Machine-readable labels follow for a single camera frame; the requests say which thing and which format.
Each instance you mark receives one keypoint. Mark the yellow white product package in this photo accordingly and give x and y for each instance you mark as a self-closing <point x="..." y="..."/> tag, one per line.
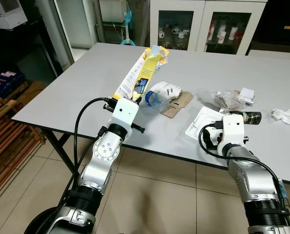
<point x="142" y="73"/>

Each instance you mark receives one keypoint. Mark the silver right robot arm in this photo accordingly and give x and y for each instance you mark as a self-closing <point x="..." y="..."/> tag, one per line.
<point x="254" y="180"/>

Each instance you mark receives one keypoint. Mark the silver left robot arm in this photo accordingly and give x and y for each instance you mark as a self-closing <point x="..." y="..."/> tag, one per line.
<point x="103" y="161"/>

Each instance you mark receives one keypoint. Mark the clear plastic bottle blue cap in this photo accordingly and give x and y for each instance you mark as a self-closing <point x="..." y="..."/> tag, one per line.
<point x="153" y="100"/>

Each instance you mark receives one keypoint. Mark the white plastic tray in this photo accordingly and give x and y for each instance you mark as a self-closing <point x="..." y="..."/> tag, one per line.
<point x="199" y="127"/>

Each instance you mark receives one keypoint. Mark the brown cardboard piece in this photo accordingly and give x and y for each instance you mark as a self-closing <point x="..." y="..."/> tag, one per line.
<point x="178" y="106"/>

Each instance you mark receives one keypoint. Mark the clear plastic wrapper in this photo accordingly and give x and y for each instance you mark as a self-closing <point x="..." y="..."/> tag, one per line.
<point x="225" y="99"/>

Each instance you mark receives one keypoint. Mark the dark can gold print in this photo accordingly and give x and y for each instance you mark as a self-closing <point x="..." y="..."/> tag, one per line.
<point x="249" y="117"/>

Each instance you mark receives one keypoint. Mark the small white box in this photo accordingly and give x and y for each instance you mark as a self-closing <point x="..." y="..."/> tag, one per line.
<point x="247" y="95"/>

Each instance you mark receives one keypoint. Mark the crumpled white tissue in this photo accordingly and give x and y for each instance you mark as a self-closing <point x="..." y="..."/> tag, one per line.
<point x="286" y="115"/>

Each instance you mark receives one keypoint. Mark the white glass door cabinet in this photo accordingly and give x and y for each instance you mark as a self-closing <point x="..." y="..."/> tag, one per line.
<point x="203" y="24"/>

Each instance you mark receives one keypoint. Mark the blue cardboard box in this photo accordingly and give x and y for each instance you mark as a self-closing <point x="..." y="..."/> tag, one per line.
<point x="6" y="82"/>

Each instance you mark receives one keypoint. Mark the wooden slatted rack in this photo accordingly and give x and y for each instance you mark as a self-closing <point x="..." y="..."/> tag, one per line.
<point x="8" y="141"/>

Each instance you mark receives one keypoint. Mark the black desk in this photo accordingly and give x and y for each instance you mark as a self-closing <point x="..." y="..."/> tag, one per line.
<point x="13" y="36"/>

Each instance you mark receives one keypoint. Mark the white computer case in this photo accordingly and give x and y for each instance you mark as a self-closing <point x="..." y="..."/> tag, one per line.
<point x="8" y="12"/>

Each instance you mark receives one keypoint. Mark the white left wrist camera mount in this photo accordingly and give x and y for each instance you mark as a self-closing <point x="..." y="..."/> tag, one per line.
<point x="124" y="112"/>

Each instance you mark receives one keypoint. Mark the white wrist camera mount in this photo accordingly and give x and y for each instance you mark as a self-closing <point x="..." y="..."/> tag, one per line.
<point x="124" y="112"/>
<point x="232" y="129"/>

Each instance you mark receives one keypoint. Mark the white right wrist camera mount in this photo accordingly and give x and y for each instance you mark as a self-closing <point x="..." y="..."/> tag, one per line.
<point x="232" y="129"/>

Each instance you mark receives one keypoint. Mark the black table leg frame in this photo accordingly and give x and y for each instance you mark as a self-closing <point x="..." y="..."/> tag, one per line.
<point x="54" y="144"/>

